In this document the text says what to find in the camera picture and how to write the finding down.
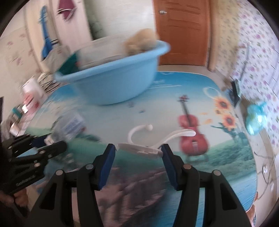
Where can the clear cotton swab box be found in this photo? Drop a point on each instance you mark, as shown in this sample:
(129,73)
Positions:
(67,126)

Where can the dustpan with long handle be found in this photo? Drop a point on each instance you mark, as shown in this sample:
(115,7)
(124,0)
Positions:
(234,93)

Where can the white pink electric kettle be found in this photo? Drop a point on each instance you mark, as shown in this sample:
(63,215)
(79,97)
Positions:
(34,95)

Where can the dark green snack packet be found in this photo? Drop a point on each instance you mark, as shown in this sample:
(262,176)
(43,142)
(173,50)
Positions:
(70,65)

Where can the clear toothpick box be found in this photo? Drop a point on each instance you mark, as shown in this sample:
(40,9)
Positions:
(101,51)

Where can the beige teddy bear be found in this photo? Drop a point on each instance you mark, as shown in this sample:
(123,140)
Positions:
(142,41)

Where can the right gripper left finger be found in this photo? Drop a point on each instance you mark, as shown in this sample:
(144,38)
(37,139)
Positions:
(54,205)

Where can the brown wooden door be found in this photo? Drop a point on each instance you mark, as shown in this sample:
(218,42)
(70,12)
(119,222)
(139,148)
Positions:
(185,25)

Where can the maroon hanging towel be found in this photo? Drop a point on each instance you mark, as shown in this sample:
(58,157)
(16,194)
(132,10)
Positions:
(66,8)

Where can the grey tote bag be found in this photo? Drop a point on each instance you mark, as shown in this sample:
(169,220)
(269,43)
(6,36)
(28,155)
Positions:
(52,60)

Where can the light wooden wardrobe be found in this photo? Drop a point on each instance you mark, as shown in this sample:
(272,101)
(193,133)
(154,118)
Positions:
(72,33)

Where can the light blue plastic basin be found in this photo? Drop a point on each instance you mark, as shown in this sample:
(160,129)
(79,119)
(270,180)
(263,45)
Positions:
(119,80)

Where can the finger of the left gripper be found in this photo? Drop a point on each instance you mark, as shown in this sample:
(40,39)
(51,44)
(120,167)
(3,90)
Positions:
(24,141)
(43,152)

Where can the light blue plastic bag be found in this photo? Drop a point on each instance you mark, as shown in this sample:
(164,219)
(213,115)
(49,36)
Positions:
(256,118)

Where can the blue hanging apron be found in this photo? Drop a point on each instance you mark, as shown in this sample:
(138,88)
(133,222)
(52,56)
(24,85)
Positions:
(47,47)

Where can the white plastic hanger hook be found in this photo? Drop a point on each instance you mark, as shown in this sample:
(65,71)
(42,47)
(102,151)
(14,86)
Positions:
(143,140)

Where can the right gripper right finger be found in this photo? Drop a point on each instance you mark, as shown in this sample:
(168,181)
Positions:
(221,206)

